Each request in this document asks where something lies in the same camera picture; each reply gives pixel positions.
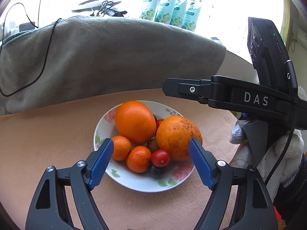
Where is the smooth bright orange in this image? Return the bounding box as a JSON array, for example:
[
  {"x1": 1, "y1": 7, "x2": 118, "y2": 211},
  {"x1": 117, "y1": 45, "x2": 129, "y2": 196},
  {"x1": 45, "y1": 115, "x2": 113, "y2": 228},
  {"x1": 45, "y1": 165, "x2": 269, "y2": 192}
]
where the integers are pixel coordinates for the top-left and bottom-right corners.
[{"x1": 115, "y1": 101, "x2": 156, "y2": 144}]

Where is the black cable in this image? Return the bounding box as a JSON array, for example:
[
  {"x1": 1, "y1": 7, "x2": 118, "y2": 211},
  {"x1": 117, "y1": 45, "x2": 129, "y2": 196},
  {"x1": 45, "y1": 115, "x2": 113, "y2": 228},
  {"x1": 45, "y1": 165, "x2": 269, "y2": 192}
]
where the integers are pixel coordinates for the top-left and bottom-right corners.
[{"x1": 0, "y1": 2, "x2": 63, "y2": 98}]

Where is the right white gloved hand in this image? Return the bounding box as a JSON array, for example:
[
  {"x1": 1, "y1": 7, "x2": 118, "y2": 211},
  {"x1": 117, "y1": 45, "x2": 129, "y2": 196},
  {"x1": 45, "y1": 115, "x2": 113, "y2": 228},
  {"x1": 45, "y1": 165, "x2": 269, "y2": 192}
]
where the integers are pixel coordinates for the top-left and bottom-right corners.
[{"x1": 229, "y1": 125, "x2": 304, "y2": 199}]

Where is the small red cherry tomato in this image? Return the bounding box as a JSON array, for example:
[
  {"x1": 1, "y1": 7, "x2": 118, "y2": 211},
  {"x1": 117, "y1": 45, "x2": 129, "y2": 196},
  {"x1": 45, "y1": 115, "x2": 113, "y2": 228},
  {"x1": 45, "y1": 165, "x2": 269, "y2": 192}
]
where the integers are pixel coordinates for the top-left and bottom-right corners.
[{"x1": 150, "y1": 149, "x2": 171, "y2": 168}]

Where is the small mandarin with stem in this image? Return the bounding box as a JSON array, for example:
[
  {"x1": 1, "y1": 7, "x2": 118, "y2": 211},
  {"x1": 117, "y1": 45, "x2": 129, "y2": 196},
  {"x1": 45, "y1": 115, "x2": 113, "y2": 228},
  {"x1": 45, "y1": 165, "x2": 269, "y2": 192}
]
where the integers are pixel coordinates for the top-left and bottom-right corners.
[{"x1": 126, "y1": 146, "x2": 151, "y2": 173}]

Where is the large cherry tomato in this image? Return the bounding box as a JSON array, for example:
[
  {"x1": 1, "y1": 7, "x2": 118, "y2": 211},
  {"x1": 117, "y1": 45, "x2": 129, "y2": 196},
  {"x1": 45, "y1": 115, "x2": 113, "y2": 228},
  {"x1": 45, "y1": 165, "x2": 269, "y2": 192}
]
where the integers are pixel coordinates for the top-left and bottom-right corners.
[{"x1": 156, "y1": 118, "x2": 164, "y2": 130}]

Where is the black camera module right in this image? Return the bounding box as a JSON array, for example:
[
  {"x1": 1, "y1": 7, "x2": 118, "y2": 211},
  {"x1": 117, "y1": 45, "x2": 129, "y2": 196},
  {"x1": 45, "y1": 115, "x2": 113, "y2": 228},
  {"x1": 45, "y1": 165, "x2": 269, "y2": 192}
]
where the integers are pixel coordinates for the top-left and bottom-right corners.
[{"x1": 247, "y1": 17, "x2": 298, "y2": 114}]

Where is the grey fleece blanket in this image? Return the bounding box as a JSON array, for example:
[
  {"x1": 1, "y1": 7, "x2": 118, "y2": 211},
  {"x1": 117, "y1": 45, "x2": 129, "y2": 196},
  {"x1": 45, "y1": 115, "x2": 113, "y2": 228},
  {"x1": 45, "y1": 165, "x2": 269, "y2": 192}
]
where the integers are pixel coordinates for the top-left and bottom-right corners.
[{"x1": 1, "y1": 16, "x2": 226, "y2": 115}]

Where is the floral white ceramic bowl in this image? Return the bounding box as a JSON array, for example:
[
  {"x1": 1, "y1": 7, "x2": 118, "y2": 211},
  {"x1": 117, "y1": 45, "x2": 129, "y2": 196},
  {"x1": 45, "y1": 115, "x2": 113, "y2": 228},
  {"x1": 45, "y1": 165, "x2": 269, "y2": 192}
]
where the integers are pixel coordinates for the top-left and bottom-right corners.
[{"x1": 93, "y1": 100, "x2": 196, "y2": 193}]

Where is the dark purple cherry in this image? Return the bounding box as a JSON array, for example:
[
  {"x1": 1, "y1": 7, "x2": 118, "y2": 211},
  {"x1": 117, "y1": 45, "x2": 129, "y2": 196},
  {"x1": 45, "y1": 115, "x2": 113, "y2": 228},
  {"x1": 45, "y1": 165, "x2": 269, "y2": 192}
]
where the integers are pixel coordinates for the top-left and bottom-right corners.
[{"x1": 148, "y1": 163, "x2": 167, "y2": 179}]

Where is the brown longan fruit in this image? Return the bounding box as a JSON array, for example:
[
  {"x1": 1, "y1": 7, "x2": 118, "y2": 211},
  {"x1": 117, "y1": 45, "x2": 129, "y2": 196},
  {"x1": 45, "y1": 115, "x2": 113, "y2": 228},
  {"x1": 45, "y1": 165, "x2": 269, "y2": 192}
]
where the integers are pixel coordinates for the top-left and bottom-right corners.
[{"x1": 146, "y1": 138, "x2": 160, "y2": 153}]

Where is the white power strip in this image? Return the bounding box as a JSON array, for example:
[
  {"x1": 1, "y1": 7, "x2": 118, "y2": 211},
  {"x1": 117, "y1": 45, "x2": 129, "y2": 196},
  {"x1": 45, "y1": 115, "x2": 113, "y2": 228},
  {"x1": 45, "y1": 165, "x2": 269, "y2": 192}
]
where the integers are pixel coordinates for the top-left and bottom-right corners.
[{"x1": 1, "y1": 21, "x2": 36, "y2": 38}]

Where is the peach fleece table cloth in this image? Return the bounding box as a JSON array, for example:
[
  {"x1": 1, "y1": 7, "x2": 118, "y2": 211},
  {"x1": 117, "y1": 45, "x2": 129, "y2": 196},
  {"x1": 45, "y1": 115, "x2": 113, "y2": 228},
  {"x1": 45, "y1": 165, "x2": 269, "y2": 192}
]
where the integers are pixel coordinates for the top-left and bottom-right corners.
[{"x1": 1, "y1": 90, "x2": 236, "y2": 229}]

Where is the large speckled orange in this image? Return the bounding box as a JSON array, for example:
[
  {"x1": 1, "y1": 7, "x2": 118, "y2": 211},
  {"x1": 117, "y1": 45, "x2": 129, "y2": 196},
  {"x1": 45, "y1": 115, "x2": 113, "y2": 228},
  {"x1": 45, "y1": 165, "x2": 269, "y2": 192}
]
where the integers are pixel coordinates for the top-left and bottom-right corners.
[{"x1": 156, "y1": 116, "x2": 203, "y2": 161}]

